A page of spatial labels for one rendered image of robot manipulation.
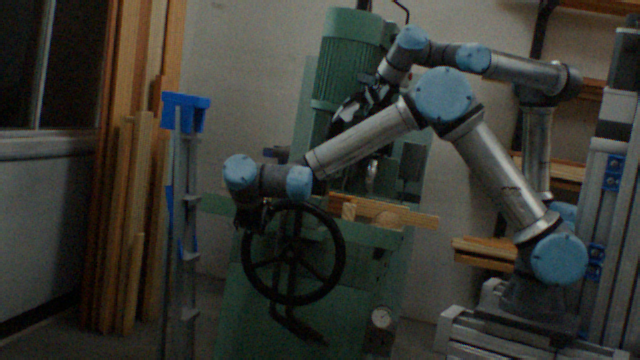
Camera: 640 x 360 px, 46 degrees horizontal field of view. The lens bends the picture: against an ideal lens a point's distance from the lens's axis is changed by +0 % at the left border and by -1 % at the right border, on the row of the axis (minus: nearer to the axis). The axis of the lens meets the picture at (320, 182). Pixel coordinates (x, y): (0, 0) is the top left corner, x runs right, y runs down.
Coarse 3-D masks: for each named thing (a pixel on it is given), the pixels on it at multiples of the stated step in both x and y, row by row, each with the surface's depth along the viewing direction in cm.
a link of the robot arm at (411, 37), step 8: (408, 24) 197; (400, 32) 197; (408, 32) 194; (416, 32) 195; (424, 32) 197; (400, 40) 196; (408, 40) 194; (416, 40) 194; (424, 40) 194; (392, 48) 198; (400, 48) 196; (408, 48) 195; (416, 48) 195; (424, 48) 197; (392, 56) 198; (400, 56) 197; (408, 56) 196; (416, 56) 197; (424, 56) 198; (392, 64) 199; (400, 64) 198; (408, 64) 198; (416, 64) 200
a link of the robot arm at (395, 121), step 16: (400, 96) 174; (384, 112) 174; (400, 112) 172; (416, 112) 171; (352, 128) 176; (368, 128) 174; (384, 128) 173; (400, 128) 173; (416, 128) 173; (336, 144) 175; (352, 144) 174; (368, 144) 174; (384, 144) 175; (304, 160) 176; (320, 160) 175; (336, 160) 175; (352, 160) 176; (320, 176) 177
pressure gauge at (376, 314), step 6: (378, 306) 210; (384, 306) 210; (372, 312) 210; (378, 312) 210; (384, 312) 210; (390, 312) 209; (372, 318) 210; (378, 318) 210; (384, 318) 210; (390, 318) 209; (378, 324) 210; (384, 324) 210; (378, 330) 212
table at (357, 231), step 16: (208, 192) 223; (224, 192) 229; (208, 208) 223; (224, 208) 222; (272, 224) 210; (288, 224) 210; (352, 224) 216; (368, 224) 215; (320, 240) 208; (352, 240) 216; (368, 240) 215; (384, 240) 214; (400, 240) 214
